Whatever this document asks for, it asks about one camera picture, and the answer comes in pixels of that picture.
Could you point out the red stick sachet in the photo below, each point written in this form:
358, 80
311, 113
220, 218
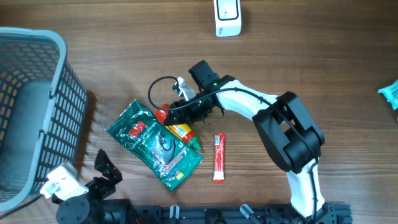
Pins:
220, 139

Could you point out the green 3M wipes pouch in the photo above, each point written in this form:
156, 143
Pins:
170, 159

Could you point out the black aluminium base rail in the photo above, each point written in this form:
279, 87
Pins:
330, 213

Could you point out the white barcode scanner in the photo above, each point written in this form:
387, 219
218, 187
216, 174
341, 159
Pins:
228, 21

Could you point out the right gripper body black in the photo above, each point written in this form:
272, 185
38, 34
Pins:
196, 110

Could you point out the teal wet wipes packet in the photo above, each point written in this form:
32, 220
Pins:
390, 93

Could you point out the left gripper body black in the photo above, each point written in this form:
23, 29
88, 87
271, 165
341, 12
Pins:
99, 189

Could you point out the sriracha bottle with green cap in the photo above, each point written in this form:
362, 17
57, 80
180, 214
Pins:
182, 131

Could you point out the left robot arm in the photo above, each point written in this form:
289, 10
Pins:
93, 207

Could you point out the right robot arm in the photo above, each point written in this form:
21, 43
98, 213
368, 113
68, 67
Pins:
289, 134

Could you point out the grey plastic shopping basket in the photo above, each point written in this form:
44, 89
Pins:
43, 105

